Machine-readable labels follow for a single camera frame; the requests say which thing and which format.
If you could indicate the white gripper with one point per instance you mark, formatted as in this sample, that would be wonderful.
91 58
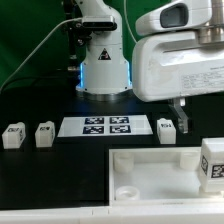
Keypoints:
173 65

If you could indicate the white square tabletop part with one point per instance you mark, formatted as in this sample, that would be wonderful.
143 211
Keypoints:
169 175

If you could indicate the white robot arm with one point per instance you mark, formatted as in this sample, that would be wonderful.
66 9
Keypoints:
96 46

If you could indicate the white sheet with markers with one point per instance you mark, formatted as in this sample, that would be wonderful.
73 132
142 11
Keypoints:
105 126

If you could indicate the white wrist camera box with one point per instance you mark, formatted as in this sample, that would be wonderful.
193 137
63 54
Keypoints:
176 15

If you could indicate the white obstacle front rail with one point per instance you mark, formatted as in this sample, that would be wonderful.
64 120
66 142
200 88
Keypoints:
212 213

